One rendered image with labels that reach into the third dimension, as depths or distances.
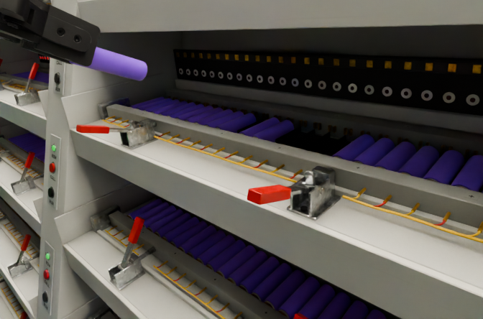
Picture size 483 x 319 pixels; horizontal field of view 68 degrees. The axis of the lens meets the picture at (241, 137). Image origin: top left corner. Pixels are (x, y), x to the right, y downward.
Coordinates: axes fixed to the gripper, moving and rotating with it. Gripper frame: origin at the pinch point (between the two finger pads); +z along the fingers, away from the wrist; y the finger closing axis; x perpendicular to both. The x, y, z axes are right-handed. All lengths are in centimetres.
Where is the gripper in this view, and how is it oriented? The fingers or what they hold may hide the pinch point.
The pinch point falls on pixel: (60, 37)
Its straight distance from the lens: 31.2
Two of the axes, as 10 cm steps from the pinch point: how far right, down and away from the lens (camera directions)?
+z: 6.2, 1.8, 7.6
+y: -7.4, -1.9, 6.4
